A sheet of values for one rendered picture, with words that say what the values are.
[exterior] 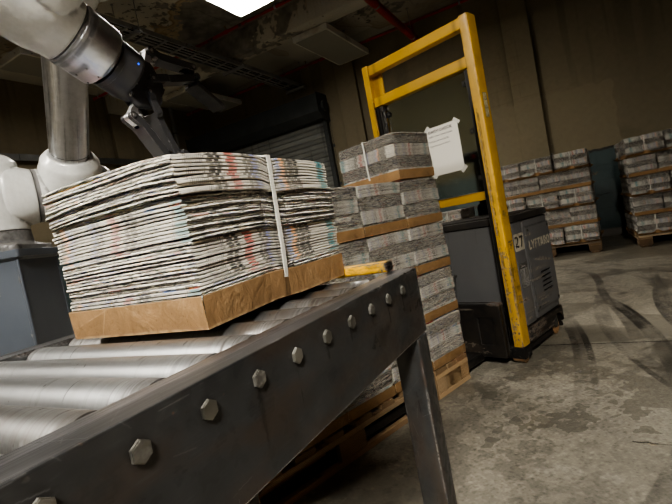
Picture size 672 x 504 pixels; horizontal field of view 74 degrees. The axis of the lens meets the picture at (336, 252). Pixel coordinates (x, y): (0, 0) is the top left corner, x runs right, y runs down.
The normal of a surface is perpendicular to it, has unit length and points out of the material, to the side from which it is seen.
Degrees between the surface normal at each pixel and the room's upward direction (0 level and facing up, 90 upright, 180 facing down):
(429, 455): 90
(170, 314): 94
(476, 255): 90
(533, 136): 90
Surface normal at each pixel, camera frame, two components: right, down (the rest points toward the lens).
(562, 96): -0.47, 0.14
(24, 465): -0.18, -0.98
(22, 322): 0.06, 0.04
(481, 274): -0.72, 0.18
